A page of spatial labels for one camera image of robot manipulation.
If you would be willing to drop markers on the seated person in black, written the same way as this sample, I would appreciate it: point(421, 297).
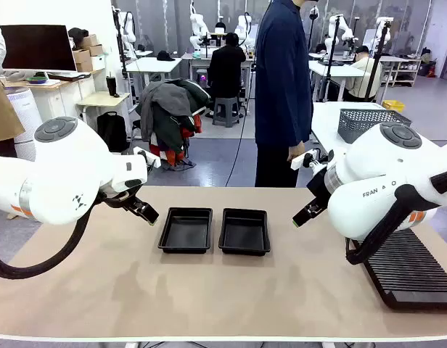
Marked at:
point(227, 69)

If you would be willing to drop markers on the black backpack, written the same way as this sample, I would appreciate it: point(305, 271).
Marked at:
point(111, 132)

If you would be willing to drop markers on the white carton box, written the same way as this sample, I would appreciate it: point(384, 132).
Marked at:
point(98, 62)

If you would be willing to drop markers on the person in navy coat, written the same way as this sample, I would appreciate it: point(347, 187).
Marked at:
point(278, 72)

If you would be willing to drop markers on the low white shelf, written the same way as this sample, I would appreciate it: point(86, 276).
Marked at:
point(405, 72)

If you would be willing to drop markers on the black slotted board rack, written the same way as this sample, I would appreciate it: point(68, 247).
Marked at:
point(408, 272)

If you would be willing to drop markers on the person's left hand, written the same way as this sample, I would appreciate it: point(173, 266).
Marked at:
point(295, 153)

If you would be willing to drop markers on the green plate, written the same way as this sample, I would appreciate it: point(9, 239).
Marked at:
point(36, 79)

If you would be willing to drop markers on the chair draped with clothes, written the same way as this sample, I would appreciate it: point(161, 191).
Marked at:
point(165, 108)

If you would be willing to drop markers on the white background table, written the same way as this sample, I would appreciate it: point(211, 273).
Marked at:
point(154, 66)

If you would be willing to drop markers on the red fire extinguisher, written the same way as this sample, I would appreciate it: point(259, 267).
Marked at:
point(431, 70)

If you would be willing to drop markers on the white side table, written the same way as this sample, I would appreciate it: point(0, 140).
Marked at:
point(325, 123)

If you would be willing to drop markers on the white cabinet wooden top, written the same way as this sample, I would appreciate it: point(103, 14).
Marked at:
point(64, 98)

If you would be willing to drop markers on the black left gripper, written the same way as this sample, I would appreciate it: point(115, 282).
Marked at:
point(116, 201)

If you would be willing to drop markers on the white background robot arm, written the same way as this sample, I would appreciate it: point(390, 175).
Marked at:
point(384, 22)
point(345, 34)
point(197, 25)
point(129, 32)
point(243, 27)

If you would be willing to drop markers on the cardboard box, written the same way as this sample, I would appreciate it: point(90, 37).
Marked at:
point(84, 66)
point(89, 40)
point(96, 50)
point(81, 56)

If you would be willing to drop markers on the black tumbler cup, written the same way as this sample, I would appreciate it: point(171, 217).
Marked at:
point(111, 87)

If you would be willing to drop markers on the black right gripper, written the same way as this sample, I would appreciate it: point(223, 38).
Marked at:
point(318, 188)

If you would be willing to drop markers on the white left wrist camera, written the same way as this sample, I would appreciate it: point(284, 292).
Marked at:
point(151, 159)

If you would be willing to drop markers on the black baseball cap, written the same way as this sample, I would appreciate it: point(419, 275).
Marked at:
point(165, 56)

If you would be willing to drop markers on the black screen white monitor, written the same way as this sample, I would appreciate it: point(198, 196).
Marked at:
point(38, 47)

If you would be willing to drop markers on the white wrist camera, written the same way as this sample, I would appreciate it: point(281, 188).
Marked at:
point(151, 159)
point(299, 162)

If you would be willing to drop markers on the seated person beige jacket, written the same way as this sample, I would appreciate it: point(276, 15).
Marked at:
point(361, 76)

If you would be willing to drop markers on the grey plastic stool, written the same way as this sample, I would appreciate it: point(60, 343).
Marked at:
point(226, 108)

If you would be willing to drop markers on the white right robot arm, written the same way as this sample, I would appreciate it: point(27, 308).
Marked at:
point(372, 170)

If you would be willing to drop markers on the yellow plastic bin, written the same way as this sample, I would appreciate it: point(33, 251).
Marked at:
point(394, 106)

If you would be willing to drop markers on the grey plastic mesh basket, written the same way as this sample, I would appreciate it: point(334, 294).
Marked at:
point(357, 123)

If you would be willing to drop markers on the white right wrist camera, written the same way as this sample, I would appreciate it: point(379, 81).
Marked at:
point(299, 162)

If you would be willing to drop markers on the white cylindrical air purifier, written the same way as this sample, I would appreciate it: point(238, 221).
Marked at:
point(25, 108)

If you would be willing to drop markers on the black flat keyboard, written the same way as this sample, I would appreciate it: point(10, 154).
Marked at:
point(69, 76)

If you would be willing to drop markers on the black ESD tray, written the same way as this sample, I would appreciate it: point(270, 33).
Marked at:
point(243, 235)
point(185, 232)

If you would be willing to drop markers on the navy sleeved left forearm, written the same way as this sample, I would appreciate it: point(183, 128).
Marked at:
point(303, 127)

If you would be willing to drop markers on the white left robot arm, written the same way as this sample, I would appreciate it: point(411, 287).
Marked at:
point(64, 174)

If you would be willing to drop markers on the small white wheeled desk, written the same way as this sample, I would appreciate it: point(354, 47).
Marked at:
point(100, 99)

